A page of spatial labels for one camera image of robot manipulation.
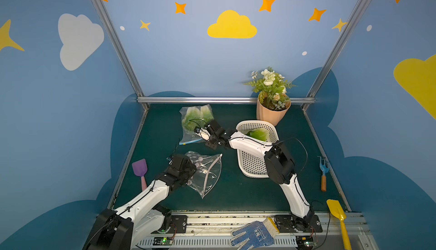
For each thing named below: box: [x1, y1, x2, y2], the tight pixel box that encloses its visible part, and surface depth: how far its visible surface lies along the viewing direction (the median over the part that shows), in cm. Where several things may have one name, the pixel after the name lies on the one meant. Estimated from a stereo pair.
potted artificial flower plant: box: [243, 67, 296, 127], surface depth 100 cm
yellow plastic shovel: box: [326, 198, 352, 250], surface depth 78 cm
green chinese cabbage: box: [246, 127, 270, 142], surface depth 97 cm
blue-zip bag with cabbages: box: [179, 103, 215, 146], surface depth 107 cm
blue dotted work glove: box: [229, 217, 280, 250], surface depth 73 cm
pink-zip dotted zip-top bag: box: [185, 151, 223, 200], surface depth 90 cm
